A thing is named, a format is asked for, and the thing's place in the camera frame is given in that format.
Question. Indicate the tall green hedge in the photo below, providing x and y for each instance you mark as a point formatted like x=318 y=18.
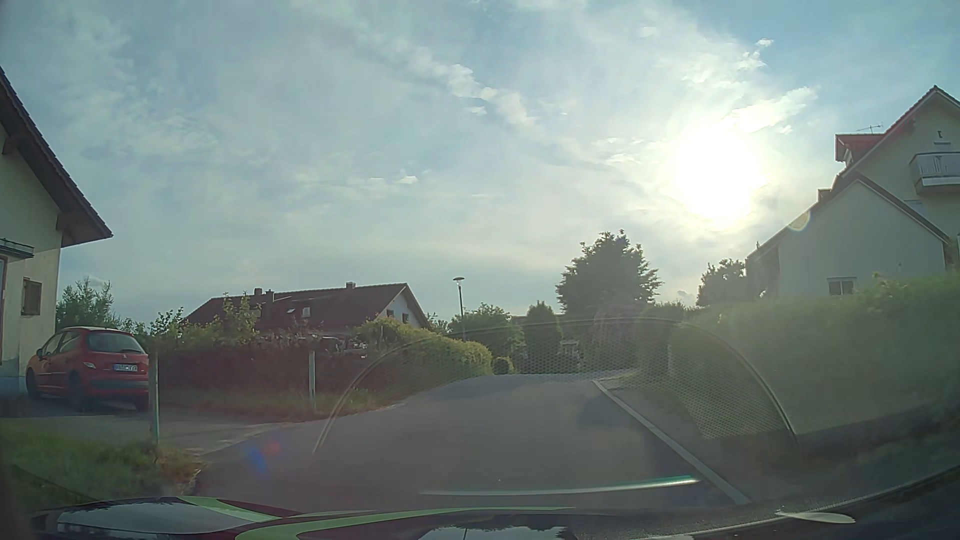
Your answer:
x=862 y=352

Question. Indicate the car's own bonnet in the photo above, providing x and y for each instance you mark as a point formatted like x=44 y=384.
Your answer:
x=315 y=523

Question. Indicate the green leafy tree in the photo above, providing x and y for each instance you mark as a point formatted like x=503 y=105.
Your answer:
x=86 y=304

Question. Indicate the red small car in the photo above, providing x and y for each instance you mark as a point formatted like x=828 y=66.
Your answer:
x=90 y=364

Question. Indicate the dark green bushes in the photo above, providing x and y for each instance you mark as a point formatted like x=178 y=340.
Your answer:
x=517 y=337

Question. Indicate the grass verge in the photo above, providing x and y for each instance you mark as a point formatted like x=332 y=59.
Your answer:
x=82 y=465

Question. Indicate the grey asphalt road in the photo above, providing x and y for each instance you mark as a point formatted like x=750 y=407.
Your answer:
x=480 y=442

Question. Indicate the grey pavement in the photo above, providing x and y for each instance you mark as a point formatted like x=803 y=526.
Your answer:
x=720 y=442

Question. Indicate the large dark tree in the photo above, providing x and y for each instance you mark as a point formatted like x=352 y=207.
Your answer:
x=606 y=276

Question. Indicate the paved driveway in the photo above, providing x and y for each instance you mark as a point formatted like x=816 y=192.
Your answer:
x=112 y=424

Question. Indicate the house with red-brown roof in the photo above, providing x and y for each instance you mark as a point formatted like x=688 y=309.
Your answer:
x=330 y=306

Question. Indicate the lamp post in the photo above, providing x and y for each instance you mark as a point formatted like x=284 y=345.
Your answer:
x=460 y=296

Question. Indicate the rounded green hedge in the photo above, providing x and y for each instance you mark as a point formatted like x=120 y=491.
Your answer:
x=435 y=358

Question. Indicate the cream house with dark roof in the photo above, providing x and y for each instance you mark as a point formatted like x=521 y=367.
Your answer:
x=26 y=225

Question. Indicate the white house with balcony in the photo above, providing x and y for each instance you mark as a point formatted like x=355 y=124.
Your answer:
x=870 y=240

